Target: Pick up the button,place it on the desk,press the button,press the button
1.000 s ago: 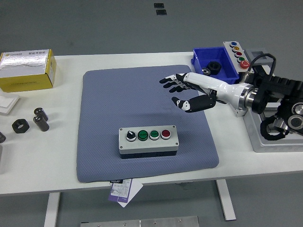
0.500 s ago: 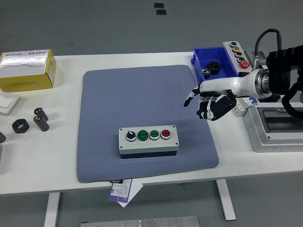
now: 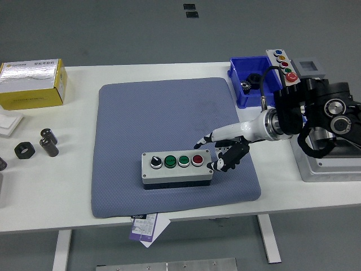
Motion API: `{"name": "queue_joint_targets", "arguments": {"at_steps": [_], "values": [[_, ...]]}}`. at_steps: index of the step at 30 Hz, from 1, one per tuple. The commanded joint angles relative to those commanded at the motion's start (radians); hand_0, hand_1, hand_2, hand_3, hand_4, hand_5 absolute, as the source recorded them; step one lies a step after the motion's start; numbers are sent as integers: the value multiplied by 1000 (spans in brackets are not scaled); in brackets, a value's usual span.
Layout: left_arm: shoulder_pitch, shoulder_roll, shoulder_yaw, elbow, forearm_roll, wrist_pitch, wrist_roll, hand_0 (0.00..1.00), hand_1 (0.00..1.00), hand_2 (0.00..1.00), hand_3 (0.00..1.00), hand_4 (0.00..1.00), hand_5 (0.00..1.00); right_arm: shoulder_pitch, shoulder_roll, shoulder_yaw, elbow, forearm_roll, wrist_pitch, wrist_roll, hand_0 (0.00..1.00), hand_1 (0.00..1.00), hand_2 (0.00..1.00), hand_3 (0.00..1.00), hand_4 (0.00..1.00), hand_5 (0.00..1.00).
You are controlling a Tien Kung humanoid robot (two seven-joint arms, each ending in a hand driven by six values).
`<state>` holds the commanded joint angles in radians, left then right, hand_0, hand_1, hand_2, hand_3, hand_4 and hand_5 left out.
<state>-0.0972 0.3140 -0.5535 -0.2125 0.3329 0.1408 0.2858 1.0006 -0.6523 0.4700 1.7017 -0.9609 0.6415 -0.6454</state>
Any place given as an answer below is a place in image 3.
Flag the grey square frame box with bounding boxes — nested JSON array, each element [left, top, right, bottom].
[[290, 58, 327, 79]]

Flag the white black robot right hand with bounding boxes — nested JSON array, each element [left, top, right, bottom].
[[193, 111, 270, 173]]

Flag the purple white product tag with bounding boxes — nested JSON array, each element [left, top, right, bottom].
[[129, 213, 159, 243]]

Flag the large black hex nut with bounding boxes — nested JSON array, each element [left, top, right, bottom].
[[14, 141, 36, 160], [246, 73, 263, 90]]

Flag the grey metal base plate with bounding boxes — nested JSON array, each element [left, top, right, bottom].
[[95, 257, 237, 271]]

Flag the black cylindrical capacitor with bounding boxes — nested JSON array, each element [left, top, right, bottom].
[[40, 128, 59, 145], [39, 137, 60, 158]]

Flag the grey five-button control box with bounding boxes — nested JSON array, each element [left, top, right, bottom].
[[266, 49, 301, 85]]

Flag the yellow cardboard box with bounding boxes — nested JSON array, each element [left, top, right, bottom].
[[0, 58, 68, 111]]

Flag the grey four-button control box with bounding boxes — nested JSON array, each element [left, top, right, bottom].
[[140, 148, 213, 190]]

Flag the grey distribution box clear lid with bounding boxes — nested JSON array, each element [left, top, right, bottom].
[[290, 135, 361, 183]]

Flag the blue-grey fabric mat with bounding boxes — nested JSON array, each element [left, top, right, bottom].
[[90, 77, 262, 219]]

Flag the white table leg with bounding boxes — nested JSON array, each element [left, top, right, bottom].
[[52, 230, 73, 271], [257, 215, 282, 264]]

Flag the blue plastic bin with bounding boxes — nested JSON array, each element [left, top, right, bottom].
[[227, 55, 284, 109]]

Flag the white card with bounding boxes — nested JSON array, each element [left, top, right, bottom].
[[140, 216, 171, 248]]

